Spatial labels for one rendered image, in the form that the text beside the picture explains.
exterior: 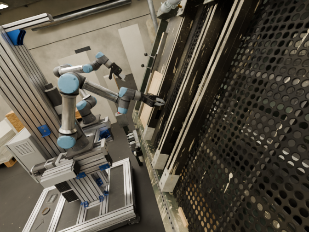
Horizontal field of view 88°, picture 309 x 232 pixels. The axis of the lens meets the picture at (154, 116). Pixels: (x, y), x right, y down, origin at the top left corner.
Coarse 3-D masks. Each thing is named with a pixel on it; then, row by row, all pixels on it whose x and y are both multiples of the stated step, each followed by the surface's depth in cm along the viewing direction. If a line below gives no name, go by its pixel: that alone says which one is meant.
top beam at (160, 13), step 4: (188, 0) 109; (192, 0) 107; (196, 0) 105; (200, 0) 103; (204, 0) 101; (176, 4) 124; (192, 4) 113; (196, 4) 110; (176, 8) 131; (160, 12) 164; (168, 12) 148; (172, 12) 144; (176, 12) 141; (156, 16) 178; (160, 16) 168; (164, 16) 164; (168, 16) 159; (172, 16) 154
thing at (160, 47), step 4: (164, 32) 160; (164, 36) 161; (160, 40) 166; (164, 40) 163; (160, 44) 163; (160, 48) 165; (160, 52) 167; (156, 60) 169; (156, 64) 170; (156, 68) 172; (152, 72) 173; (152, 76) 174; (148, 80) 179; (148, 84) 177; (148, 88) 179; (144, 92) 184; (140, 108) 186; (140, 112) 188
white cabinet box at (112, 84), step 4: (104, 76) 635; (108, 76) 612; (112, 76) 615; (108, 80) 618; (112, 80) 621; (108, 84) 624; (112, 84) 627; (116, 84) 631; (112, 88) 634; (116, 88) 637; (116, 92) 643
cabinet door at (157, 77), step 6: (156, 72) 163; (156, 78) 160; (150, 84) 175; (156, 84) 156; (150, 90) 171; (156, 90) 153; (144, 108) 178; (150, 108) 159; (144, 114) 174; (144, 120) 169; (144, 126) 164
